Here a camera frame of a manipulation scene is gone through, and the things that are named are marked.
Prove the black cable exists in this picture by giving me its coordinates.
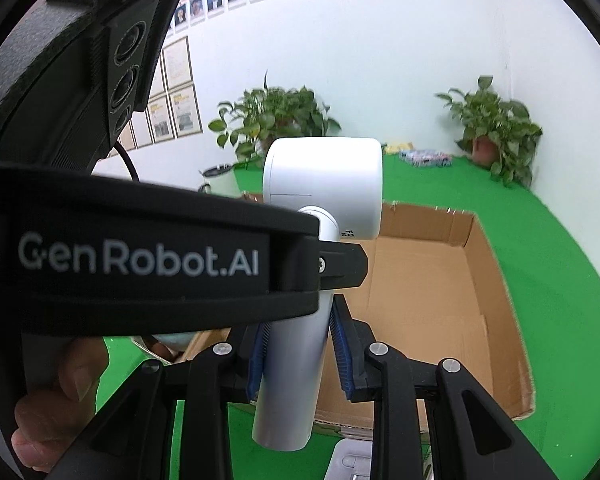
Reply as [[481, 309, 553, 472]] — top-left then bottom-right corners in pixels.
[[110, 144, 142, 184]]

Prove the white insulated mug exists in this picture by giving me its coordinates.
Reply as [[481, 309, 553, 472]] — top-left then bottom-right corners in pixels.
[[198, 163, 236, 196]]

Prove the bushy potted green plant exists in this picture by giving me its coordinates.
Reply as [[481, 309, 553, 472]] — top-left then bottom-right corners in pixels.
[[209, 72, 342, 171]]

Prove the green plant in brown pot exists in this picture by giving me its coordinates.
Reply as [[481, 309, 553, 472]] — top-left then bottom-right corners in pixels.
[[434, 76, 544, 189]]

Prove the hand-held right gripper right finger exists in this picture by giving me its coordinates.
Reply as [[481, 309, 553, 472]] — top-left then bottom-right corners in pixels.
[[330, 296, 561, 480]]

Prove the wall of framed certificates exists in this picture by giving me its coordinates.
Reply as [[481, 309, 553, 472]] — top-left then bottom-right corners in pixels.
[[105, 35, 204, 157]]

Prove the large cardboard box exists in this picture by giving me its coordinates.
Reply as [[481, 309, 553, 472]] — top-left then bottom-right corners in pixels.
[[170, 192, 537, 436]]

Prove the green table cloth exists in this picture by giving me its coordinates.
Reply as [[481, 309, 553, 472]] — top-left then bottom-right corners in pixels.
[[95, 152, 600, 480]]

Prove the white folding phone stand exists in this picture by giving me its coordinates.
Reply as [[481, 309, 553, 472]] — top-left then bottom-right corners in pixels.
[[325, 440, 431, 480]]

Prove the person's left hand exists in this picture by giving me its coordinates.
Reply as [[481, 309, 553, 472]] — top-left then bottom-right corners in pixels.
[[12, 336, 112, 471]]

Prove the printed tissue packet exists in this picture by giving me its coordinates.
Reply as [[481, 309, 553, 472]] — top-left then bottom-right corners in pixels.
[[399, 148, 454, 167]]

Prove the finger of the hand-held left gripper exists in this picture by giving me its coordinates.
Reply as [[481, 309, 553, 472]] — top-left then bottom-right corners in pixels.
[[320, 243, 369, 292]]

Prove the white fabric shaver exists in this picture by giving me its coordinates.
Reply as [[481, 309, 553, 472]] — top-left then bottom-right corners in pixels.
[[252, 137, 384, 453]]

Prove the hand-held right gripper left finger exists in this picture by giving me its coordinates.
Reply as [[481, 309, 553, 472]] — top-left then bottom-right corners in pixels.
[[45, 322, 271, 480]]

